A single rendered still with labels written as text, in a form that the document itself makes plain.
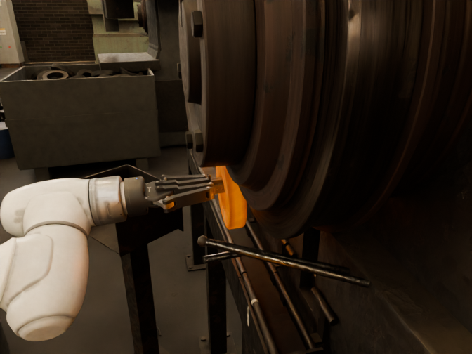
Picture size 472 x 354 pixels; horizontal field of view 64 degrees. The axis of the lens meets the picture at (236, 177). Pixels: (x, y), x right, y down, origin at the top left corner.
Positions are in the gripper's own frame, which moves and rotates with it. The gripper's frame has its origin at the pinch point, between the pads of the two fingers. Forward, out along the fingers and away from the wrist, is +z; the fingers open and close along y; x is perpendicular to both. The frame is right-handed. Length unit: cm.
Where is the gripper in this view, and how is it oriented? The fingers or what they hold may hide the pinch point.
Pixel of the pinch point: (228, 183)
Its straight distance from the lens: 76.5
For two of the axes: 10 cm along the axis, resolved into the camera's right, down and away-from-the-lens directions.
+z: 9.8, -1.3, 1.8
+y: 2.2, 3.9, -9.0
